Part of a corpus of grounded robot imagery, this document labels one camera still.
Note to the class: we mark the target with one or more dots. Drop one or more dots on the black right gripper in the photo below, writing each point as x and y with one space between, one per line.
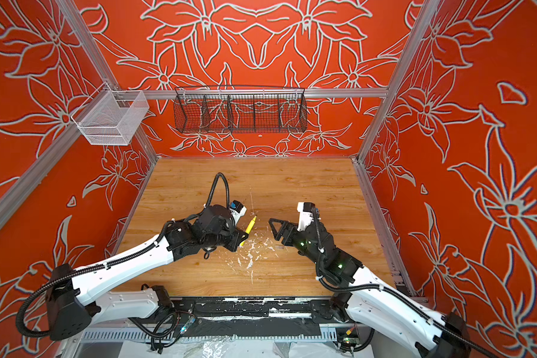
286 227

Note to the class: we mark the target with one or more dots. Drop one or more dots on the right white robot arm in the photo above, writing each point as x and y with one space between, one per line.
361 296

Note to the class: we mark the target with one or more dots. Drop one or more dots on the black wire basket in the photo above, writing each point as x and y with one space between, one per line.
245 110

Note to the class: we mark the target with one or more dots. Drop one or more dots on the aluminium frame rails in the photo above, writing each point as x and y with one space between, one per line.
56 60

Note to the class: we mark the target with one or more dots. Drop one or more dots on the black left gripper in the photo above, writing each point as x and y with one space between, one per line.
237 238

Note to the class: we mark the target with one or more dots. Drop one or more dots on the yellow marker pen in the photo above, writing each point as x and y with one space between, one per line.
249 228

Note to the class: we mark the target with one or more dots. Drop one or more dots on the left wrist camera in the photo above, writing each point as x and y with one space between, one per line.
237 210

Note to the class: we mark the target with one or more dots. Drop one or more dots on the white wire basket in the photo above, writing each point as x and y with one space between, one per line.
109 117

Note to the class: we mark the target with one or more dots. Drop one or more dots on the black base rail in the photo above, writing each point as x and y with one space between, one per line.
201 319

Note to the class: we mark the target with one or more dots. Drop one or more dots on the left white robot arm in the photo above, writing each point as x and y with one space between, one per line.
80 297

